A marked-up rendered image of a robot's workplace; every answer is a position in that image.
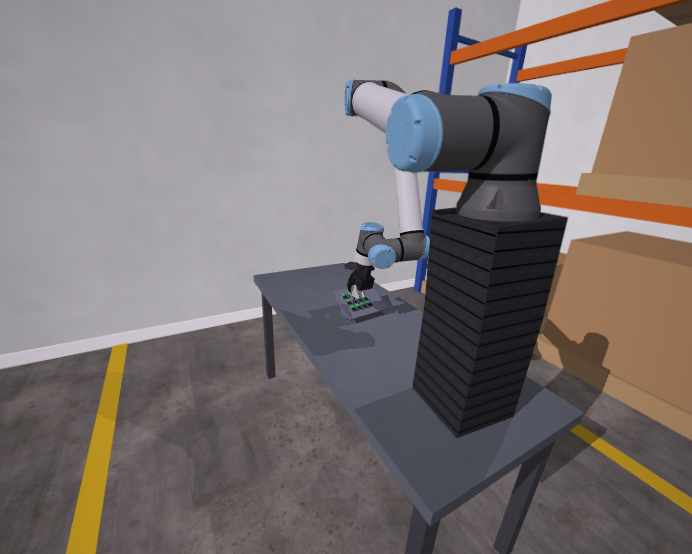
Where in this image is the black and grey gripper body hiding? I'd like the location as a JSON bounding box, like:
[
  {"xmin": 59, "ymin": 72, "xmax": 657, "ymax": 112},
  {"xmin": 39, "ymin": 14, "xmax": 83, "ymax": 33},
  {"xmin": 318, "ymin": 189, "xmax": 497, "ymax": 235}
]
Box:
[{"xmin": 350, "ymin": 262, "xmax": 375, "ymax": 291}]

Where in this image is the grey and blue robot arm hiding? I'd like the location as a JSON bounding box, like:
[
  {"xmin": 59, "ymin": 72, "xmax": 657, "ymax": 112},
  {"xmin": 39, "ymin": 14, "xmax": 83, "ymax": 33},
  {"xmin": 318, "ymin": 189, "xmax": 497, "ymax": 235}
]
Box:
[{"xmin": 344, "ymin": 79, "xmax": 552, "ymax": 270}]

